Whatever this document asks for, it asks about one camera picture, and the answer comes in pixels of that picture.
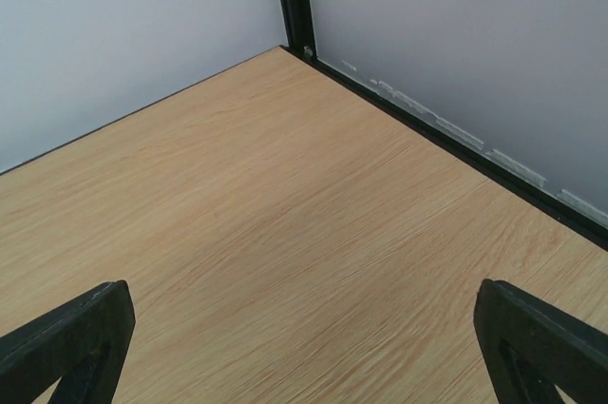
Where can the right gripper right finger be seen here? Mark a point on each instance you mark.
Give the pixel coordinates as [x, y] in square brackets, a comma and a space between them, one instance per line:
[535, 352]

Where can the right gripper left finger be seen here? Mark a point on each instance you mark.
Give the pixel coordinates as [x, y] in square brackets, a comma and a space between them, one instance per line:
[80, 347]

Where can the black aluminium frame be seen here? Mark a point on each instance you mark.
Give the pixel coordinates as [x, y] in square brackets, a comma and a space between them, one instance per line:
[517, 88]

